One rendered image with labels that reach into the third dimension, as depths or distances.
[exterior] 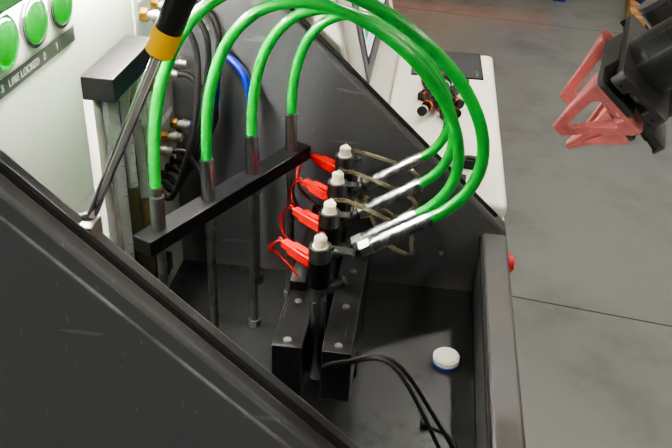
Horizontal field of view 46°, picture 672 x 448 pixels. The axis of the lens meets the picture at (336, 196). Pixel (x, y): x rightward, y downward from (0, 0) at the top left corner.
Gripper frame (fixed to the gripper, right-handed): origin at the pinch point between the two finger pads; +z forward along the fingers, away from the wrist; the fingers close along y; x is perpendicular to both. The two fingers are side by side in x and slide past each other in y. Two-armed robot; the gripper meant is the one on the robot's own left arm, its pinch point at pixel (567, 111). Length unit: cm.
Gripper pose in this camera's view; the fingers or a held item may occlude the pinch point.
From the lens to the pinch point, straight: 82.7
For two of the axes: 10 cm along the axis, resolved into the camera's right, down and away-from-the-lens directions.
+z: -6.2, 3.8, 6.9
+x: 7.2, 6.3, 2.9
